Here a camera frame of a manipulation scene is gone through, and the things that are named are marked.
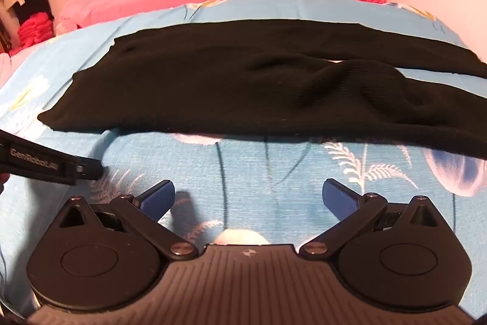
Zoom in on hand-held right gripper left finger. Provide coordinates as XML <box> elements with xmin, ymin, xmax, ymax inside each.
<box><xmin>49</xmin><ymin>179</ymin><xmax>199</xmax><ymax>260</ymax></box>

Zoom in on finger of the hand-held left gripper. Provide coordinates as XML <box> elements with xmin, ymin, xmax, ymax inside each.
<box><xmin>74</xmin><ymin>156</ymin><xmax>104</xmax><ymax>181</ymax></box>

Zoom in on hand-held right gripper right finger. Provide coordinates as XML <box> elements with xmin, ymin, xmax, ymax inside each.
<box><xmin>299</xmin><ymin>178</ymin><xmax>444</xmax><ymax>259</ymax></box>

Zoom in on black pants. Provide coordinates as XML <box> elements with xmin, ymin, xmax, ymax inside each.
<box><xmin>37</xmin><ymin>18</ymin><xmax>487</xmax><ymax>160</ymax></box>

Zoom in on blue floral bed sheet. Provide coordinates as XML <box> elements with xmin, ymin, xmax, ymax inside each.
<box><xmin>0</xmin><ymin>0</ymin><xmax>487</xmax><ymax>314</ymax></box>

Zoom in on stack of red clothes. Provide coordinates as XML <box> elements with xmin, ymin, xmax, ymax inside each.
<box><xmin>17</xmin><ymin>11</ymin><xmax>56</xmax><ymax>50</ymax></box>

